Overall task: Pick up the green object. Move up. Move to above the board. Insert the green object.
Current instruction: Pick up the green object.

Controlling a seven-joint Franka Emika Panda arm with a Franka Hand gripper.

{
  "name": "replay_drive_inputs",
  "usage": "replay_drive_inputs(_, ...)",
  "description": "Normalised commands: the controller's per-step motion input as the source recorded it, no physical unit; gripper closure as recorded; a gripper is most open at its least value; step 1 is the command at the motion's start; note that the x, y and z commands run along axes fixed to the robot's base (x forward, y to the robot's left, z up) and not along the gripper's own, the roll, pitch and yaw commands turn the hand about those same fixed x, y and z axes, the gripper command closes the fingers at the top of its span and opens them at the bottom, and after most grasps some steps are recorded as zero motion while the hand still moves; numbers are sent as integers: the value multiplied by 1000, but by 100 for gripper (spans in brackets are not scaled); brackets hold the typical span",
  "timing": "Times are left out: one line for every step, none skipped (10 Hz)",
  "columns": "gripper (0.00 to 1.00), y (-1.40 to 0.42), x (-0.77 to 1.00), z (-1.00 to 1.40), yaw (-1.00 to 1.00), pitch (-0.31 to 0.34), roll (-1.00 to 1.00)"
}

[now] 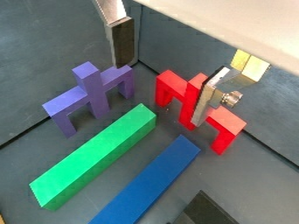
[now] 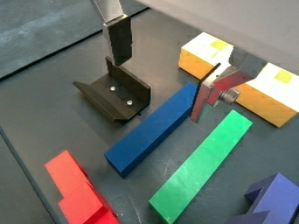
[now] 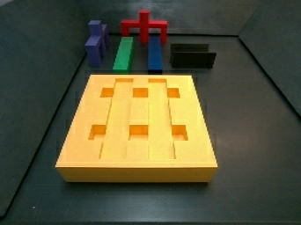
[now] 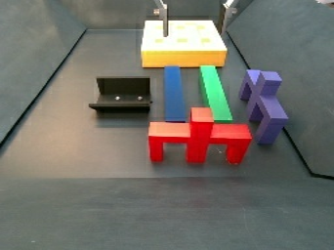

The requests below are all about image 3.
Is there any blue rectangular bar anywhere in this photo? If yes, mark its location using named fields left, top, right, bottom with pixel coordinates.
left=149, top=36, right=164, bottom=74

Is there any green rectangular bar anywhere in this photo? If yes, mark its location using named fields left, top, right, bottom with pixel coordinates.
left=113, top=37, right=134, bottom=74

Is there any yellow slotted board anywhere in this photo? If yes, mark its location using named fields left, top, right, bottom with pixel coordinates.
left=55, top=75, right=219, bottom=182

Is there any red cross-shaped block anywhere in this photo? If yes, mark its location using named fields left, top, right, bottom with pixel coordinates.
left=122, top=10, right=169, bottom=44

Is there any purple cross-shaped block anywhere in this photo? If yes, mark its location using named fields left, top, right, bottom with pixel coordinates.
left=85, top=20, right=110, bottom=68

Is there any black U-shaped block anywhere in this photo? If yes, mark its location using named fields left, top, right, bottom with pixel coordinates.
left=170, top=44, right=217, bottom=69

